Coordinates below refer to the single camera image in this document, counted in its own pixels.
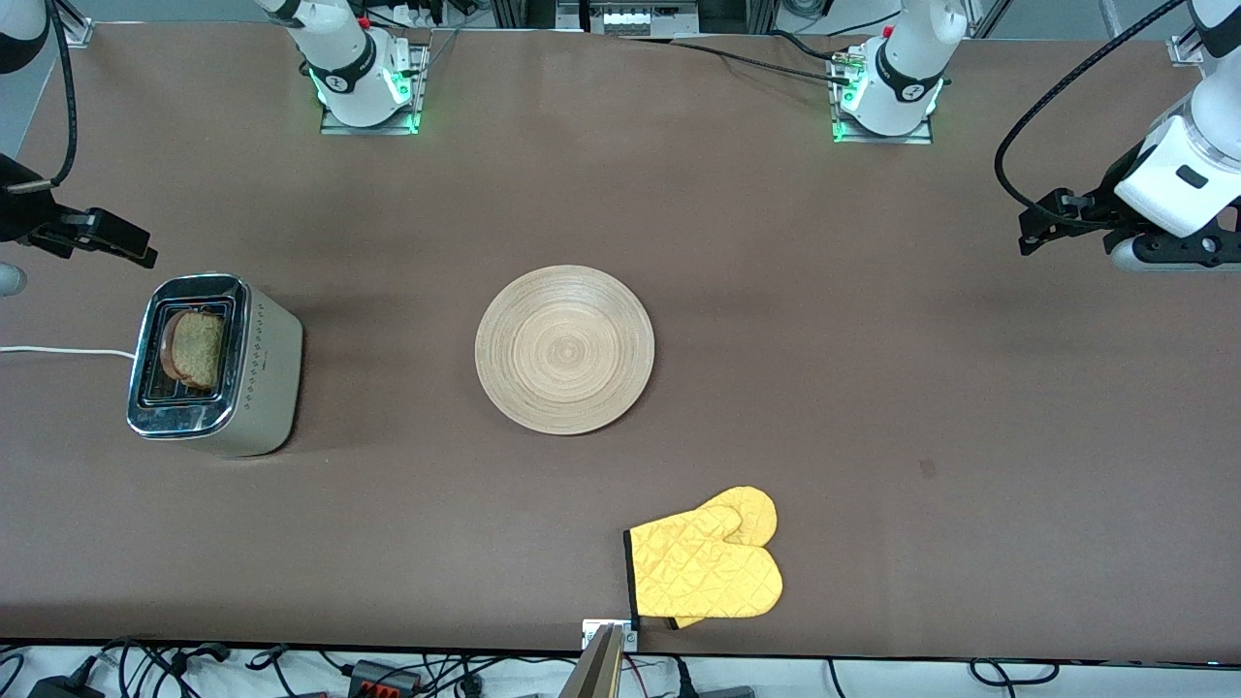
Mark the round wooden plate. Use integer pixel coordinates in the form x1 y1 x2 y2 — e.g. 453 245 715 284
475 265 655 436

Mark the silver edge bracket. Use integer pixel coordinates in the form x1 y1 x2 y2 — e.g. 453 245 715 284
582 619 641 652

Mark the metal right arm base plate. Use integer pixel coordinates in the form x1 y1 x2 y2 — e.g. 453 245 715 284
320 41 429 137

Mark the white power strip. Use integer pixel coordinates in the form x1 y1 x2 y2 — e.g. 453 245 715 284
582 0 701 38

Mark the black power adapter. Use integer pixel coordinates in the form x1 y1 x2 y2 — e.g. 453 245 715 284
27 676 106 698

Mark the white toaster power cord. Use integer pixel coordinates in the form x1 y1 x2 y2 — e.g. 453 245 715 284
0 344 138 361

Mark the brown bread slice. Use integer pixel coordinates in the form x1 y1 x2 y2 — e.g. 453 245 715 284
160 308 230 392

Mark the dark aluminium frame post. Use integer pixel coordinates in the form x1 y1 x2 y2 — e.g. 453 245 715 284
490 0 583 30

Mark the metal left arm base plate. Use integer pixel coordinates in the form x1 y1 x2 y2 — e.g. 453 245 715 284
831 44 938 146

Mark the silver two-slot toaster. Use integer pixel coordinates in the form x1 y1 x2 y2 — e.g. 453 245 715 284
126 273 303 458

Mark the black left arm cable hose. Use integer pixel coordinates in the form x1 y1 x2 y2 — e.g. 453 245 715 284
995 0 1190 229

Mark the tan camera mount post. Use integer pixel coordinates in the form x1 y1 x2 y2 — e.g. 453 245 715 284
557 623 626 698

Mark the long black table cable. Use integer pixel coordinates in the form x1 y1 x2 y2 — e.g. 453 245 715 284
620 35 859 88

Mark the yellow quilted oven mitt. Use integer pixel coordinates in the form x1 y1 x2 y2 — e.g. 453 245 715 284
669 486 779 630
624 502 783 622

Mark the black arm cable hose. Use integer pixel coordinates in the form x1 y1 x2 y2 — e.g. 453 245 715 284
995 0 1190 229
0 0 79 193

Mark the black looped floor cable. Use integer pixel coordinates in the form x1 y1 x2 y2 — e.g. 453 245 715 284
970 659 1063 688

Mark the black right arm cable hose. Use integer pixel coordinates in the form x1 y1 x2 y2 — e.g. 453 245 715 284
0 0 79 193

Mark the black connector with orange levers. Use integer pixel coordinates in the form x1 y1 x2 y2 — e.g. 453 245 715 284
347 659 425 697

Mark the short black table cable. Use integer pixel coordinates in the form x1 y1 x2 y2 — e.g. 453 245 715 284
769 29 854 65

